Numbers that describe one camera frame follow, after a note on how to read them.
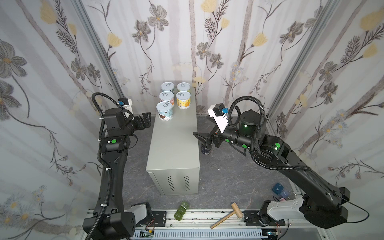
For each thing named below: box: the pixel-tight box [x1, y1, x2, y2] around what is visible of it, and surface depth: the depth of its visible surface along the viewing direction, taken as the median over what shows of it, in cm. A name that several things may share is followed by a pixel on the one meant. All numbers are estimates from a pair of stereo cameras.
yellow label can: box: [176, 90, 191, 110], surface depth 76 cm
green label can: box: [177, 82, 191, 93], surface depth 81 cm
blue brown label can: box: [160, 81, 175, 93], surface depth 81 cm
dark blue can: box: [201, 145, 212, 155], surface depth 97 cm
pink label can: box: [159, 91, 175, 107], surface depth 76 cm
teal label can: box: [156, 101, 174, 121], surface depth 71 cm
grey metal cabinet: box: [146, 87, 200, 196], surface depth 63 cm
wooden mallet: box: [210, 202, 244, 229], surface depth 76 cm
